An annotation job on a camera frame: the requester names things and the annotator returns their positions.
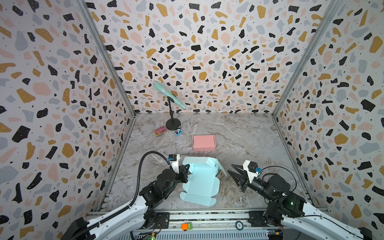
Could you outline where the mint paper box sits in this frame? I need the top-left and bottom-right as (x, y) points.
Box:
(180, 157), (225, 207)

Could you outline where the black microphone stand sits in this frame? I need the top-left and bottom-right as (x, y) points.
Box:
(166, 97), (181, 131)

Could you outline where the thin black camera cable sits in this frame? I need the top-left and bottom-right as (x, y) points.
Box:
(260, 165), (298, 193)

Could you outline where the black corrugated cable hose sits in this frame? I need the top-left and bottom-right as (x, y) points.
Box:
(68, 150), (171, 240)

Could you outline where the pink paper box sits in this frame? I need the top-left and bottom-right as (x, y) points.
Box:
(193, 135), (216, 152)

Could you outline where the orange button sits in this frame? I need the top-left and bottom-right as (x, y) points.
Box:
(181, 222), (193, 231)

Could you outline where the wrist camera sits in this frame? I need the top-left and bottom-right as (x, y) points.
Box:
(243, 160), (262, 184)
(168, 154), (181, 174)

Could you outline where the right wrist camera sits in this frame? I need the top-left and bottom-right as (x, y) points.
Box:
(243, 160), (262, 184)

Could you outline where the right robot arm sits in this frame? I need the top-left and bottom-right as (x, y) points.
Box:
(228, 161), (373, 240)

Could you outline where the mint green microphone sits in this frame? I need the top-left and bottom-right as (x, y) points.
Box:
(154, 83), (187, 110)

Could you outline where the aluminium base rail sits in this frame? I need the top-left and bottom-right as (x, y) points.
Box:
(78, 208), (340, 240)

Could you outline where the small blue toy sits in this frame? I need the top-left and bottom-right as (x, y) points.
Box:
(175, 126), (183, 136)

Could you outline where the small pink card box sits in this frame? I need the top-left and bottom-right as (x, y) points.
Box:
(154, 126), (168, 137)

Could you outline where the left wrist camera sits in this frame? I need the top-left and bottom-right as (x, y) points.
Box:
(168, 154), (181, 174)

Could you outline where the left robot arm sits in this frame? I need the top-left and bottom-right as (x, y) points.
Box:
(62, 164), (190, 240)

